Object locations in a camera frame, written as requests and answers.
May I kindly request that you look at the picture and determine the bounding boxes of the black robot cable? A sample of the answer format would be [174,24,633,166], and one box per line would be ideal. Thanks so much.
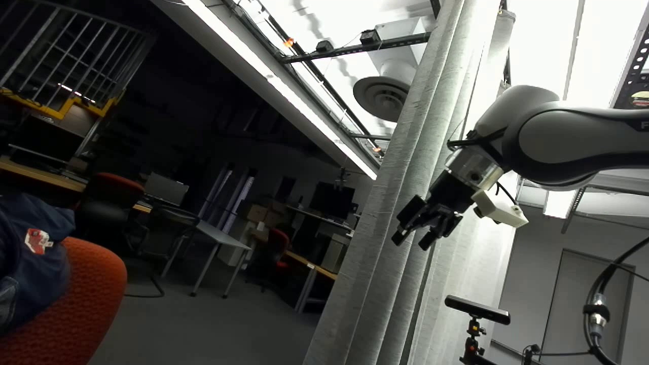
[582,232,649,365]

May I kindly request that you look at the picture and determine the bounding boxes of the grey fabric curtain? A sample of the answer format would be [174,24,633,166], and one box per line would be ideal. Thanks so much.
[302,0,510,365]

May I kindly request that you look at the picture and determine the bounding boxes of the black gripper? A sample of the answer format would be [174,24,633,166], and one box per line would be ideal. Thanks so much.
[392,172,475,250]

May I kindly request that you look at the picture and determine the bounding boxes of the dark blue jacket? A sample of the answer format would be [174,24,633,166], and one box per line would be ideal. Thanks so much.
[0,192,74,332]

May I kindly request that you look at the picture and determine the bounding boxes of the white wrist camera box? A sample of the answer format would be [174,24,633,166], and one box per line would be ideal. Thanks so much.
[473,190,527,230]

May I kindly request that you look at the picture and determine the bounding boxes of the black ceiling curtain rail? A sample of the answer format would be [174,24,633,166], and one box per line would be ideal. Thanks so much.
[280,32,431,63]

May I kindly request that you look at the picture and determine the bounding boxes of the white folding table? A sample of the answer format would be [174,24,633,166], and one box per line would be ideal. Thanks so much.
[191,221,249,298]

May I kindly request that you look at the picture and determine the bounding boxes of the black camera on tripod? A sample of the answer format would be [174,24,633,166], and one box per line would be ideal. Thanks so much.
[443,295,510,365]

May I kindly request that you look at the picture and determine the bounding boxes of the wooden desk with monitors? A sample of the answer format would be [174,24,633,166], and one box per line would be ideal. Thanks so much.
[280,183,356,313]

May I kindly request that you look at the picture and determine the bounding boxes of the white metal wire rack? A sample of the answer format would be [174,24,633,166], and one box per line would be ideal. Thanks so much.
[0,0,151,120]

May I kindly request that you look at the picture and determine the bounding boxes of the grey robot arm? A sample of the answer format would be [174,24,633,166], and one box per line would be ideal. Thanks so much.
[392,85,649,250]

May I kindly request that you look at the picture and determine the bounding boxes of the orange chair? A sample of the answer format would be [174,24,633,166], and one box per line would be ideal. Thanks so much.
[0,238,127,365]

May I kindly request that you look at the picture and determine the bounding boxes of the round ceiling vent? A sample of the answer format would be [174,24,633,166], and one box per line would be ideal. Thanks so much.
[353,77,409,122]

